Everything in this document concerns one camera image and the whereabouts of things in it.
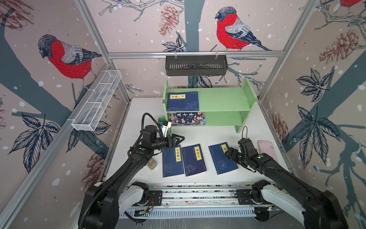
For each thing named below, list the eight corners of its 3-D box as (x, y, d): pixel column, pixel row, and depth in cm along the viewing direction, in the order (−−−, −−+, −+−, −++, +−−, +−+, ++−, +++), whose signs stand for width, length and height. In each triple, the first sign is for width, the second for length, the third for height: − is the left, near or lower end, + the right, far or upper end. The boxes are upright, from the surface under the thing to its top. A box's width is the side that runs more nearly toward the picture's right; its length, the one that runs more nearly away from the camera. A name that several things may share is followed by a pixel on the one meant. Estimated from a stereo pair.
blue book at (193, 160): (185, 176, 83) (185, 175, 81) (180, 148, 94) (180, 147, 92) (207, 171, 84) (207, 170, 82) (199, 145, 95) (200, 143, 94)
